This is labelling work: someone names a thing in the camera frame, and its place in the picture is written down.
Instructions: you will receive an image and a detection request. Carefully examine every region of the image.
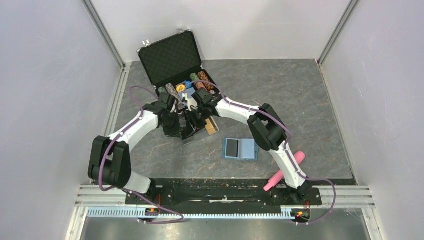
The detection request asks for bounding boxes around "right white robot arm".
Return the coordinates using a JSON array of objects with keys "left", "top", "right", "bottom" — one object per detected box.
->
[{"left": 191, "top": 88, "right": 313, "bottom": 204}]

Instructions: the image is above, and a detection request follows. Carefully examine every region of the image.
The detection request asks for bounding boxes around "purple grey chip stack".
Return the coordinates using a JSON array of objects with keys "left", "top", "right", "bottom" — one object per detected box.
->
[{"left": 165, "top": 83, "right": 182, "bottom": 104}]

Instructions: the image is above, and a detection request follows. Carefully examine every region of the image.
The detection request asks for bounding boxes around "green poker chip stack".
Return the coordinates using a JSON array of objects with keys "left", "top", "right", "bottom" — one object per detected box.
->
[{"left": 189, "top": 73, "right": 202, "bottom": 85}]

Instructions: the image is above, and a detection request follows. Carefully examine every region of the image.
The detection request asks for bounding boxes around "clear card box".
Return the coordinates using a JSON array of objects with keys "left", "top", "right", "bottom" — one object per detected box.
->
[{"left": 182, "top": 116, "right": 220, "bottom": 145}]

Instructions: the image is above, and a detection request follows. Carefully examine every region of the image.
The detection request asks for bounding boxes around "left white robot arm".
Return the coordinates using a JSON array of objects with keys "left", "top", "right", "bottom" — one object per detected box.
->
[{"left": 87, "top": 93, "right": 181, "bottom": 204}]

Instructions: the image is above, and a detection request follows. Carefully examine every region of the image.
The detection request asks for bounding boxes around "dark green chip stack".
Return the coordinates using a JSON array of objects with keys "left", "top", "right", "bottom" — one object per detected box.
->
[{"left": 157, "top": 86, "right": 168, "bottom": 94}]

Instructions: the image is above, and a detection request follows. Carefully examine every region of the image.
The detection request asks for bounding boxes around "black credit card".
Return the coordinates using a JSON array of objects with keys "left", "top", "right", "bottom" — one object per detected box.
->
[{"left": 225, "top": 138, "right": 239, "bottom": 158}]

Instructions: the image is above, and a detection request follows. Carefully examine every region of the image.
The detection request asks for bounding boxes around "yellow dealer chip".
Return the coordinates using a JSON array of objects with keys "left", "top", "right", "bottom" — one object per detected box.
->
[{"left": 176, "top": 83, "right": 186, "bottom": 93}]

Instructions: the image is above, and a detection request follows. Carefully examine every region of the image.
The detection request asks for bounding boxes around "pink cylindrical tool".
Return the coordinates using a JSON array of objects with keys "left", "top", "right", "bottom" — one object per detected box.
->
[{"left": 263, "top": 150, "right": 306, "bottom": 192}]

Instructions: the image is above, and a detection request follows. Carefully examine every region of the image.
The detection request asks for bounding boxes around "orange brown chip stack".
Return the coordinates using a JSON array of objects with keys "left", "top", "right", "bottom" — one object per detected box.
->
[{"left": 197, "top": 71, "right": 215, "bottom": 91}]

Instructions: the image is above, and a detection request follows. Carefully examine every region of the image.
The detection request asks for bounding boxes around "blue leather card holder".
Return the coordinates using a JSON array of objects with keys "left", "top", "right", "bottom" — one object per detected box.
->
[{"left": 222, "top": 137, "right": 259, "bottom": 162}]

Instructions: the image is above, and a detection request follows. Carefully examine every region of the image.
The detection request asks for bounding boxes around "pink poker chip stack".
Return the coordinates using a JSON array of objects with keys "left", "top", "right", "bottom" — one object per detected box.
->
[{"left": 195, "top": 82, "right": 207, "bottom": 90}]

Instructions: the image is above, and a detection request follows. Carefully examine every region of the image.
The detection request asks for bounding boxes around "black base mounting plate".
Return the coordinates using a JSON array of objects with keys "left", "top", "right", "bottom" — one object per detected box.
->
[{"left": 146, "top": 178, "right": 323, "bottom": 207}]

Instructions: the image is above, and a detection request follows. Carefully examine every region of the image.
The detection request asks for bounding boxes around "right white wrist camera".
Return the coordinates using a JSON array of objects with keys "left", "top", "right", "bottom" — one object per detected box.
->
[{"left": 180, "top": 93, "right": 198, "bottom": 111}]

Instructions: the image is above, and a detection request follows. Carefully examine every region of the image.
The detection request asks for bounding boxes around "black poker chip case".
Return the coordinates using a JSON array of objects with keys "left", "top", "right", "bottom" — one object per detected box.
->
[{"left": 137, "top": 30, "right": 203, "bottom": 88}]

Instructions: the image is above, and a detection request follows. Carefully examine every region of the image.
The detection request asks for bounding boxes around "gold card stack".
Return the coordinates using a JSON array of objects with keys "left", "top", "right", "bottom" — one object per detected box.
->
[{"left": 205, "top": 118, "right": 219, "bottom": 136}]

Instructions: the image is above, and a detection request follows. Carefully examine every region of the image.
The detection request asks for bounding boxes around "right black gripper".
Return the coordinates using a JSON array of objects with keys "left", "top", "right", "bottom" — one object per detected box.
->
[{"left": 184, "top": 105, "right": 209, "bottom": 137}]

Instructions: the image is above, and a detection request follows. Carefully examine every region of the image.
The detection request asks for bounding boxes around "white cable duct strip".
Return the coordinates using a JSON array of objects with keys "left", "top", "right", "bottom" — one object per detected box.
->
[{"left": 87, "top": 207, "right": 308, "bottom": 220}]

